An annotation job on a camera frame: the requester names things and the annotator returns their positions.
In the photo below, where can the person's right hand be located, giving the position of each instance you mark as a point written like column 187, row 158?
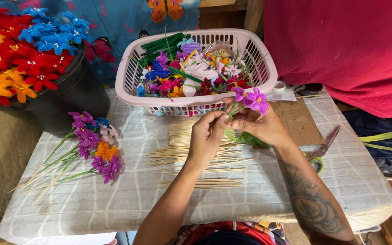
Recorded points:
column 264, row 127

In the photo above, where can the person's left hand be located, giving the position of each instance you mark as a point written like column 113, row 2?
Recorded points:
column 204, row 139

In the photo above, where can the purple pipe-cleaner flower sprig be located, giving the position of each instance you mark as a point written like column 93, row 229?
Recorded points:
column 254, row 99

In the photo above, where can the green floral tape roll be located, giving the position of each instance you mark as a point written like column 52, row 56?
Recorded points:
column 250, row 138

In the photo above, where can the pile of wooden skewers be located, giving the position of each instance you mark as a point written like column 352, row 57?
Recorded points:
column 179, row 151

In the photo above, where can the brown cardboard sheet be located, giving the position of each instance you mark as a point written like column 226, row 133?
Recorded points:
column 298, row 122

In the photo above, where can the white tape roll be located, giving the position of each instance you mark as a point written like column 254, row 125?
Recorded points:
column 279, row 86

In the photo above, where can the black tape rolls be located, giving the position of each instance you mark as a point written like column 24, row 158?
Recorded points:
column 308, row 89

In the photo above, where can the bundle of white pipe cleaners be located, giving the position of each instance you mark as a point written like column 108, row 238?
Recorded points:
column 199, row 73

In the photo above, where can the heap of loose mixed flowers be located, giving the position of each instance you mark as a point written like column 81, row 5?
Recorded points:
column 216, row 73

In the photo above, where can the clear plastic bag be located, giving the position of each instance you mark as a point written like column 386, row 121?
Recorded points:
column 218, row 49

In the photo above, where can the pink plastic basket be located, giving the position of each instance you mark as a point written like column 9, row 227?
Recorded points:
column 128, row 85

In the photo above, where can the person's colourful shirt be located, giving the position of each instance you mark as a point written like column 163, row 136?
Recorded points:
column 230, row 234

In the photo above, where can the bundle of green pipe cleaners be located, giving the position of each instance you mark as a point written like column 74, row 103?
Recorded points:
column 162, row 42

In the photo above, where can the grey checked quilted table cloth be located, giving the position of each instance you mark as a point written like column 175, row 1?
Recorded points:
column 114, row 207

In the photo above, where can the group of finished stemmed flowers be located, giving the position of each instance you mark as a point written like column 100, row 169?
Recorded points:
column 90, row 143

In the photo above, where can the black plastic bucket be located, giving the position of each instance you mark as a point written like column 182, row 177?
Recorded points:
column 77, row 95

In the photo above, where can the bouquet of red blue flowers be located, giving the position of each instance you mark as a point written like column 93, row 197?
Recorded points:
column 19, row 58

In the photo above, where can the wooden furniture frame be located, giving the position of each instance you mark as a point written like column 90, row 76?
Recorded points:
column 223, row 13

